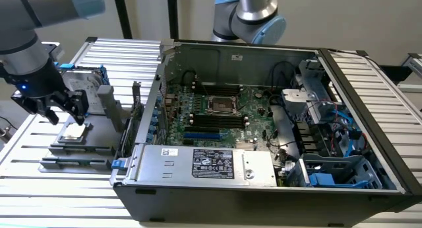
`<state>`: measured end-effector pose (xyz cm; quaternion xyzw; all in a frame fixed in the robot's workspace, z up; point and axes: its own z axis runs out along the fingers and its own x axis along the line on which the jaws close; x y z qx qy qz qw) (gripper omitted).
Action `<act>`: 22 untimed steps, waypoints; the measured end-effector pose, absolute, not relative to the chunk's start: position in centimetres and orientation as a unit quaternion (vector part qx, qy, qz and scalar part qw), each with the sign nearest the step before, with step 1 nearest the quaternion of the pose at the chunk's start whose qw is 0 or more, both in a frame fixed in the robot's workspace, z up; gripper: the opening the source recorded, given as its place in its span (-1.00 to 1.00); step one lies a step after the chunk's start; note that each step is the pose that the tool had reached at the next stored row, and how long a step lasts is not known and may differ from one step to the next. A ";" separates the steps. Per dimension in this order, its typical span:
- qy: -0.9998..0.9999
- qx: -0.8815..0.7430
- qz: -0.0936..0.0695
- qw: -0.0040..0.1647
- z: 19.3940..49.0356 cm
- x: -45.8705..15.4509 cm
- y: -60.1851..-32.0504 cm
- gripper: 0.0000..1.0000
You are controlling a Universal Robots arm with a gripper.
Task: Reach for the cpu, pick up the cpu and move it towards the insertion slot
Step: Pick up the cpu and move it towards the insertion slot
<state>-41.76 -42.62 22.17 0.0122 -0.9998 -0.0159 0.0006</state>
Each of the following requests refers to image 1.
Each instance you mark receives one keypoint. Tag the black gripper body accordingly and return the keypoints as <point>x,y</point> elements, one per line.
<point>39,84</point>

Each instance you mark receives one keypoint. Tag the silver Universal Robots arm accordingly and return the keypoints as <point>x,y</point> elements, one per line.
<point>20,40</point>

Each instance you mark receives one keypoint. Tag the silver CPU chip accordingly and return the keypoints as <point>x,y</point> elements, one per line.
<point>76,133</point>

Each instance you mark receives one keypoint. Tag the black short expansion slot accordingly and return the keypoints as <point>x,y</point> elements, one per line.
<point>192,141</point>

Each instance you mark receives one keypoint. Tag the black long expansion slot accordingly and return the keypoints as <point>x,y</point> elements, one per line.
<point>201,129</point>

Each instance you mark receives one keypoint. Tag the blue expansion slot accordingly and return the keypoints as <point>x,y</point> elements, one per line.
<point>201,136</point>

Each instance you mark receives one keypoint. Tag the black RAM slot bank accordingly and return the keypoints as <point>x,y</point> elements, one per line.
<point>217,89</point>
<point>217,119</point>

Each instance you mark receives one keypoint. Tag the CPU socket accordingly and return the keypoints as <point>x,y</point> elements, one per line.
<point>221,104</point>

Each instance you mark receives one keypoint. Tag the silver hard disk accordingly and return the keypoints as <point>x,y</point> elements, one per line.
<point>80,83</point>

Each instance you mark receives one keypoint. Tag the grey parts rack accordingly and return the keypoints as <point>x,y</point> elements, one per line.
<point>99,136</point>

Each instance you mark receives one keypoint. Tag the blue disk caddy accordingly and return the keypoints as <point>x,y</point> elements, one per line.
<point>104,76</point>

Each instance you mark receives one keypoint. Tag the blue power supply latch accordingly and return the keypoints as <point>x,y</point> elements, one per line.
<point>119,163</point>

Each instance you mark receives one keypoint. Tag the black stand pole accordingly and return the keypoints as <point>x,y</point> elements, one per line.
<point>174,15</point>
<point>123,15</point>

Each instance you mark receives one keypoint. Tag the grey power supply unit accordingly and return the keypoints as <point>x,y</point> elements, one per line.
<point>178,168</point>

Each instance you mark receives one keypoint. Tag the socket locking lever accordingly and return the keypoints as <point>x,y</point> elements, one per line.
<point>241,106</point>

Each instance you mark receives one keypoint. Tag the silver chipset heat sink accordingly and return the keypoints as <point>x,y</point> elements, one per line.
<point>247,146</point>

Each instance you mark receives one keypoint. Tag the green motherboard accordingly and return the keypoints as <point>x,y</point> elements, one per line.
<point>257,129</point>

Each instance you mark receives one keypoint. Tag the round coin battery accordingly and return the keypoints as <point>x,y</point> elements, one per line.
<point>260,94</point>

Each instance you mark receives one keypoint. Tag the black open PC case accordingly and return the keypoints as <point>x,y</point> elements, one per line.
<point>264,203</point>

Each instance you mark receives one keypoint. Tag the black fan shroud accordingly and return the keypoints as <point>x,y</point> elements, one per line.
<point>309,136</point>

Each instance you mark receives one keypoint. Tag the metal drive cage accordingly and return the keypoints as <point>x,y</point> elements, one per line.
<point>313,89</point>

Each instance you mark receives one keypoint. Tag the blue grey disk bay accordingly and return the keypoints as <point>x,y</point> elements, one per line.
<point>343,161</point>

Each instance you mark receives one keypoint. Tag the black box beside table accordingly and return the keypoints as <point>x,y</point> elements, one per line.
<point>396,73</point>

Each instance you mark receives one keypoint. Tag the aluminium slatted side table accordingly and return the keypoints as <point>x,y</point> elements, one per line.
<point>412,74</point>

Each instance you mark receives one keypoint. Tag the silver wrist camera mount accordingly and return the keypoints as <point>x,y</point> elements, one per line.
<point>52,51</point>

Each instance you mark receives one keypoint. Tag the graphics card with bracket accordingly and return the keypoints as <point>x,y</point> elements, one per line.
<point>134,119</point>

